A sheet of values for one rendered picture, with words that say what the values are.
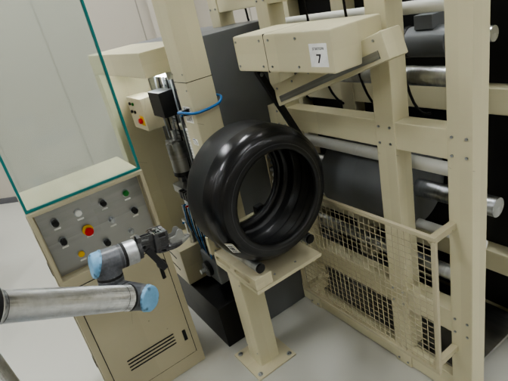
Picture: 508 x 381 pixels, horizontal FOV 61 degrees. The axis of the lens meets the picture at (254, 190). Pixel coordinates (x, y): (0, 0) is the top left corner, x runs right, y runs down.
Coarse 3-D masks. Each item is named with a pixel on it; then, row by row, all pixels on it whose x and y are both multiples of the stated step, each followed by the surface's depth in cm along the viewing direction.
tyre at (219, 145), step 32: (224, 128) 179; (256, 128) 168; (288, 128) 174; (224, 160) 162; (256, 160) 164; (288, 160) 206; (320, 160) 186; (192, 192) 174; (224, 192) 161; (288, 192) 210; (320, 192) 187; (224, 224) 164; (256, 224) 207; (288, 224) 203; (256, 256) 177
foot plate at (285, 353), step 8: (280, 344) 262; (240, 352) 261; (248, 352) 262; (280, 352) 256; (288, 352) 254; (240, 360) 257; (248, 360) 256; (272, 360) 252; (280, 360) 251; (288, 360) 251; (248, 368) 250; (256, 368) 249; (264, 368) 248; (272, 368) 247; (256, 376) 244; (264, 376) 243
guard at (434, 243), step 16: (352, 208) 192; (320, 224) 218; (336, 224) 207; (368, 224) 187; (384, 224) 178; (400, 224) 173; (352, 240) 202; (416, 240) 168; (432, 240) 160; (336, 256) 217; (416, 256) 172; (432, 256) 163; (304, 272) 253; (384, 272) 192; (400, 272) 183; (432, 272) 167; (304, 288) 258; (352, 288) 218; (432, 288) 170; (336, 304) 236; (368, 304) 211; (384, 320) 206; (400, 320) 196; (384, 336) 211; (400, 336) 201; (432, 368) 189
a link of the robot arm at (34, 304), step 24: (0, 288) 106; (48, 288) 119; (72, 288) 125; (96, 288) 131; (120, 288) 138; (144, 288) 144; (0, 312) 103; (24, 312) 110; (48, 312) 116; (72, 312) 122; (96, 312) 130
